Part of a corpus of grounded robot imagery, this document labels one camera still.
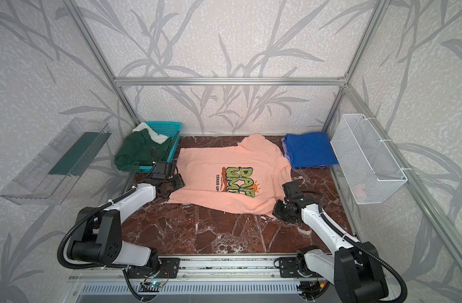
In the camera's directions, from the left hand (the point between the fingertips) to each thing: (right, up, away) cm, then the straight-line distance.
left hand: (181, 176), depth 93 cm
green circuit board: (-5, -38, -22) cm, 44 cm away
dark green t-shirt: (-28, +14, +12) cm, 34 cm away
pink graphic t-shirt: (+34, -2, +8) cm, 35 cm away
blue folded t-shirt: (+68, +13, +20) cm, 72 cm away
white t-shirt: (-24, +21, +26) cm, 41 cm away
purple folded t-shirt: (+56, +10, +16) cm, 59 cm away
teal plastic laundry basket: (-13, +25, +16) cm, 32 cm away
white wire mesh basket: (+73, +6, -30) cm, 79 cm away
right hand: (+45, -14, -7) cm, 48 cm away
